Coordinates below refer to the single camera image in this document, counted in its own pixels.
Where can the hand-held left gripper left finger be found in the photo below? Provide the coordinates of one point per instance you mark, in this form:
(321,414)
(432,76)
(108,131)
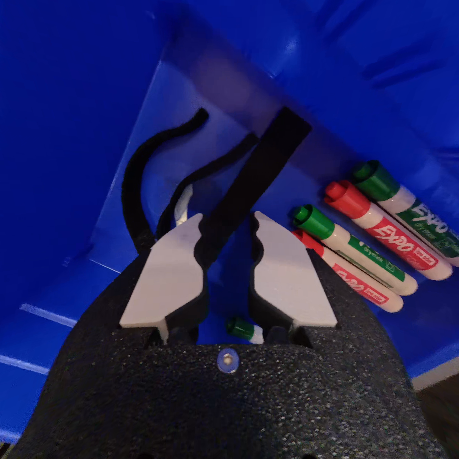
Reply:
(161,280)

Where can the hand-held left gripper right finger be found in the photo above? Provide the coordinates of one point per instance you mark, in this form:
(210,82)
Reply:
(294,280)

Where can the blue plastic bin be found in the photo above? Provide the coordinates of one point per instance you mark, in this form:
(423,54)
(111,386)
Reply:
(72,215)

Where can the red dry erase marker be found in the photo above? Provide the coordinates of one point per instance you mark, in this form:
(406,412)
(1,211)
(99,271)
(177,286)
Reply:
(358,283)
(391,233)

